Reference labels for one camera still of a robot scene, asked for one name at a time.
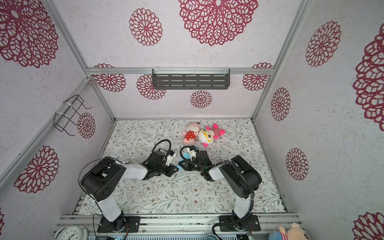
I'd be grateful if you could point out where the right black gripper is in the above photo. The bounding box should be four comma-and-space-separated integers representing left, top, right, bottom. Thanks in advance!
178, 159, 205, 174

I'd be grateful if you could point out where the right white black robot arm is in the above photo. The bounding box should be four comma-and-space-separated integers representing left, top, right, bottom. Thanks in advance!
179, 146, 262, 220

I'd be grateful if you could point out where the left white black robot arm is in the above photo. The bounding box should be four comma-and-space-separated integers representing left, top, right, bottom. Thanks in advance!
80, 150, 179, 223

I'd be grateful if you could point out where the yellow face plush doll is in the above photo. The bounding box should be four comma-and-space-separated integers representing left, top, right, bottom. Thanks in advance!
198, 124, 226, 147

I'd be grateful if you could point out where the floral patterned table mat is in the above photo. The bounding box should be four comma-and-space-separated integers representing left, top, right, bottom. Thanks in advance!
104, 119, 286, 214

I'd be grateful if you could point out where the pink plush doll red dress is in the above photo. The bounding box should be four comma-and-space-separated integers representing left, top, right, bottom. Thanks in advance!
183, 122, 201, 146

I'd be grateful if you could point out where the teal round cup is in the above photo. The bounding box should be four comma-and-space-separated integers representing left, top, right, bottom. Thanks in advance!
204, 234, 220, 240

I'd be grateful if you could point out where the blue plush toy foreground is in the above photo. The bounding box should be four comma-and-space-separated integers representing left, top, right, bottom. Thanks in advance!
268, 230, 284, 240

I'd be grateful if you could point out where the white analog clock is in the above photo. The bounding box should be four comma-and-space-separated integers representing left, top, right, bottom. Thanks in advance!
55, 226, 88, 240

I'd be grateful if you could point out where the pink plush toy foreground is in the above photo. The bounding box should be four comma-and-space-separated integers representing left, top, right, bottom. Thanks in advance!
279, 223, 311, 240

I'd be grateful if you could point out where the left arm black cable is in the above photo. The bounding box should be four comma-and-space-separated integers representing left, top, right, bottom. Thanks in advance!
151, 139, 172, 155

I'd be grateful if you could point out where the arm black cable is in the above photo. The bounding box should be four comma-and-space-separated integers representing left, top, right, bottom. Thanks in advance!
151, 139, 172, 155
179, 145, 257, 240

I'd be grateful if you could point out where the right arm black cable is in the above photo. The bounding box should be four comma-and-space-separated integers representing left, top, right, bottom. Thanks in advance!
179, 145, 257, 240

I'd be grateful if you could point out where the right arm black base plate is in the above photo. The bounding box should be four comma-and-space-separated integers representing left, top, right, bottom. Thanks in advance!
219, 215, 261, 232

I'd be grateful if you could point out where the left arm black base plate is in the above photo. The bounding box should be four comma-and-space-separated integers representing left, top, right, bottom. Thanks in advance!
97, 217, 141, 233

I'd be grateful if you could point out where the grey slotted wall shelf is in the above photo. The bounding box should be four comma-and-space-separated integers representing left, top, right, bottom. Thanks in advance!
152, 69, 231, 90

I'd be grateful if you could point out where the black wire wall rack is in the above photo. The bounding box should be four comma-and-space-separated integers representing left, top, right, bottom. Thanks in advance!
53, 95, 91, 137

